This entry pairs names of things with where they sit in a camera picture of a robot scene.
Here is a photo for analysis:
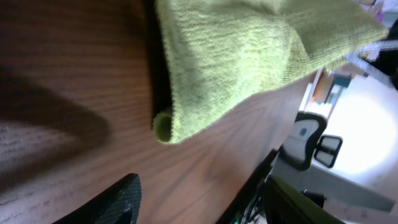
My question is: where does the light green microfiber cloth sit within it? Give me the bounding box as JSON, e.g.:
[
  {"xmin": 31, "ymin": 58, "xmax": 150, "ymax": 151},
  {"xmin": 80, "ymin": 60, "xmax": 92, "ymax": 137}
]
[{"xmin": 153, "ymin": 0, "xmax": 388, "ymax": 144}]

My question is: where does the black office chair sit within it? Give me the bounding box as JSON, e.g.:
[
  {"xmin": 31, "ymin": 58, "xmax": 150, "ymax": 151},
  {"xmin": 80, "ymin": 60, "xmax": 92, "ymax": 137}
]
[{"xmin": 279, "ymin": 111, "xmax": 343, "ymax": 171}]

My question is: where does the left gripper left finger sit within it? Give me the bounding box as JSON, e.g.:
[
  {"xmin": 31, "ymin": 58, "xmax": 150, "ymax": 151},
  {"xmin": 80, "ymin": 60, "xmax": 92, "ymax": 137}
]
[{"xmin": 54, "ymin": 173, "xmax": 142, "ymax": 224}]

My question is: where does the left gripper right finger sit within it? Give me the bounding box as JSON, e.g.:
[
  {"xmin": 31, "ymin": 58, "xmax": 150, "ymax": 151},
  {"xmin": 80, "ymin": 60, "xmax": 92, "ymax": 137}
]
[{"xmin": 263, "ymin": 175, "xmax": 343, "ymax": 224}]

